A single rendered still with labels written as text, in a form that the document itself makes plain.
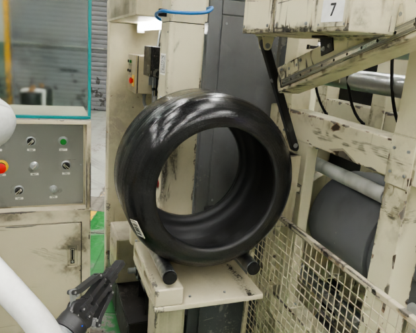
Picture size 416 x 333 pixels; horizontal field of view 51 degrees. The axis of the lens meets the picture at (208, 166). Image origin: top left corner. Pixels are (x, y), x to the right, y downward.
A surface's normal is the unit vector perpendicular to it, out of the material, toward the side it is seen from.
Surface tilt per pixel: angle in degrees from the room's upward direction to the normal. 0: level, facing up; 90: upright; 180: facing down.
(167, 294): 90
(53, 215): 90
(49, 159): 90
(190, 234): 35
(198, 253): 100
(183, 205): 90
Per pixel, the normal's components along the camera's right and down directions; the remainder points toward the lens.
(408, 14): -0.94, 0.02
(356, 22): 0.33, 0.27
